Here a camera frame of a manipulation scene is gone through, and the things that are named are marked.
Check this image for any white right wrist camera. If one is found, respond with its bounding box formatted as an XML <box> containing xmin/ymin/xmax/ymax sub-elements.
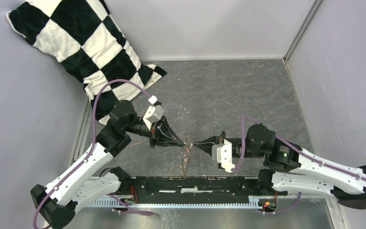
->
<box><xmin>212</xmin><ymin>139</ymin><xmax>235</xmax><ymax>173</ymax></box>

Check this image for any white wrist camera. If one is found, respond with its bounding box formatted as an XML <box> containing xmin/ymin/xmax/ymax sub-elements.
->
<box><xmin>212</xmin><ymin>139</ymin><xmax>235</xmax><ymax>173</ymax></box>
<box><xmin>143</xmin><ymin>95</ymin><xmax>164</xmax><ymax>129</ymax></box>

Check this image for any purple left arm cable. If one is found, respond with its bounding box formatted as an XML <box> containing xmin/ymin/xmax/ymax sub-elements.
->
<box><xmin>32</xmin><ymin>79</ymin><xmax>158</xmax><ymax>229</ymax></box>

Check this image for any large ring of keyrings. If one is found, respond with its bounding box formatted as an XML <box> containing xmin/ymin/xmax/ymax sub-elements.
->
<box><xmin>180</xmin><ymin>133</ymin><xmax>193</xmax><ymax>177</ymax></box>

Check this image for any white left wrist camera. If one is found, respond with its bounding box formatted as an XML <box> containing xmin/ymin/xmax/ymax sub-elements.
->
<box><xmin>143</xmin><ymin>95</ymin><xmax>164</xmax><ymax>129</ymax></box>

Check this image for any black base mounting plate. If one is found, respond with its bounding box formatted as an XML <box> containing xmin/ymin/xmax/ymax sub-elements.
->
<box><xmin>112</xmin><ymin>177</ymin><xmax>287</xmax><ymax>204</ymax></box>

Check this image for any white toothed cable duct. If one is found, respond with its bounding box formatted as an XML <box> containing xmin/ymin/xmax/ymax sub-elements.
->
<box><xmin>88</xmin><ymin>197</ymin><xmax>262</xmax><ymax>209</ymax></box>

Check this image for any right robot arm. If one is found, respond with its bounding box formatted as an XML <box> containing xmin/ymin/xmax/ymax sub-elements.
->
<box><xmin>192</xmin><ymin>123</ymin><xmax>366</xmax><ymax>210</ymax></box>

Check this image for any black white checkered pillow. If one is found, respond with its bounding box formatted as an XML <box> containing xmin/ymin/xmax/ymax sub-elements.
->
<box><xmin>7</xmin><ymin>0</ymin><xmax>166</xmax><ymax>125</ymax></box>

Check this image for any aluminium rail frame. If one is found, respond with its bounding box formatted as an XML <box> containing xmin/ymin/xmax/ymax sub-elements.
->
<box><xmin>52</xmin><ymin>176</ymin><xmax>339</xmax><ymax>199</ymax></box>

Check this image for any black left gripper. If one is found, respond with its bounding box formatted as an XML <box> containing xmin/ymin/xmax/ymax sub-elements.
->
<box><xmin>124</xmin><ymin>115</ymin><xmax>185</xmax><ymax>149</ymax></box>

